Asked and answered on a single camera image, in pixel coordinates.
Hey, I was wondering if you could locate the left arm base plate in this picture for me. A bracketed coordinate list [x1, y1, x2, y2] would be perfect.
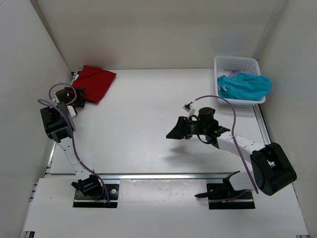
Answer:
[73, 183, 119, 209]

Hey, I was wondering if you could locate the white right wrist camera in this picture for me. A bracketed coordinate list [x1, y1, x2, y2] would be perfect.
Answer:
[183, 102, 196, 119]

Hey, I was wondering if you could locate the right side aluminium rail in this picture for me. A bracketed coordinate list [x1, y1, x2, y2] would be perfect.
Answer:
[253, 104, 272, 145]

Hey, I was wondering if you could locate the aluminium table edge rail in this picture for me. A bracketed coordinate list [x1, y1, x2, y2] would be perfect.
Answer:
[44, 172, 280, 181]

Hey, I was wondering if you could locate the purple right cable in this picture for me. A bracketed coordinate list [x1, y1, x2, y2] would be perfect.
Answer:
[187, 95, 260, 204]

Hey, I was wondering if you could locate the red t shirt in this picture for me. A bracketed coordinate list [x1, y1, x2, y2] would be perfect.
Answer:
[72, 65, 116, 104]

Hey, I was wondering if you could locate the purple cable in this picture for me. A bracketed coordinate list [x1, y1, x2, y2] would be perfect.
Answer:
[187, 95, 260, 204]
[37, 83, 111, 205]

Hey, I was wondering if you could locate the teal t shirt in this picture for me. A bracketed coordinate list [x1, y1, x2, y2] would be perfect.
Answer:
[217, 73, 272, 101]

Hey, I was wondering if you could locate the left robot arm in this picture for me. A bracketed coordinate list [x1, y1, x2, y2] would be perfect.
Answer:
[38, 83, 109, 203]

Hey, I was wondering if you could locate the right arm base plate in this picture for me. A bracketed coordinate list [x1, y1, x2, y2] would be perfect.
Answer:
[194, 171, 256, 210]

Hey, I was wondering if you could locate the purple t shirt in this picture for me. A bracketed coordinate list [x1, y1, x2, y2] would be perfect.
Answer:
[228, 70, 255, 77]

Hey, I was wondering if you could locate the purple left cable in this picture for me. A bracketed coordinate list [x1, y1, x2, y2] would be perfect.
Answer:
[37, 83, 111, 205]

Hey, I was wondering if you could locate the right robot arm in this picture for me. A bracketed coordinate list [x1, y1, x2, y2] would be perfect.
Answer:
[166, 107, 297, 202]

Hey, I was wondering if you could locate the white plastic basket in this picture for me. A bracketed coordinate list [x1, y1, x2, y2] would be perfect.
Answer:
[214, 56, 272, 108]

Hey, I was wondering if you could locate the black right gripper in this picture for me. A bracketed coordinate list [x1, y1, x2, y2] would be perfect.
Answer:
[167, 117, 208, 140]

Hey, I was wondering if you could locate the left side aluminium rail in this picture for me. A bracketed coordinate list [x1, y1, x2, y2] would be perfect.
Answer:
[14, 72, 75, 238]

